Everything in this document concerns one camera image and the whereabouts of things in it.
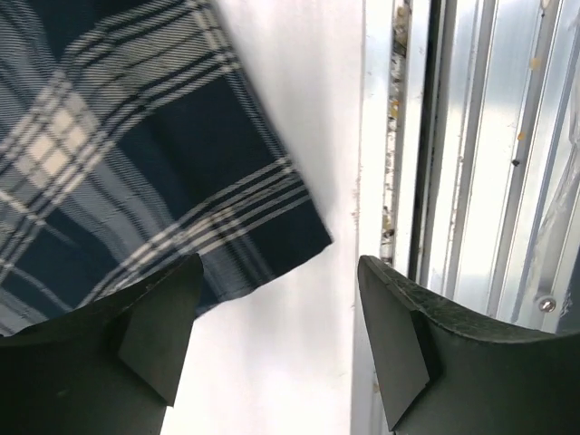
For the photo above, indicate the navy plaid skirt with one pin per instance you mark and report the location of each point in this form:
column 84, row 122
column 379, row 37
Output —
column 130, row 138

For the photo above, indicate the aluminium rail frame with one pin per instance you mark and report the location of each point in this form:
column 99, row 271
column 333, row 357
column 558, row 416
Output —
column 470, row 138

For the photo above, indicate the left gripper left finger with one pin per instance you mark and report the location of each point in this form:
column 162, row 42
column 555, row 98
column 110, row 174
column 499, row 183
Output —
column 110, row 367

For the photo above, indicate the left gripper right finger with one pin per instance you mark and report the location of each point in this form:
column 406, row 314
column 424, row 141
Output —
column 445, row 369

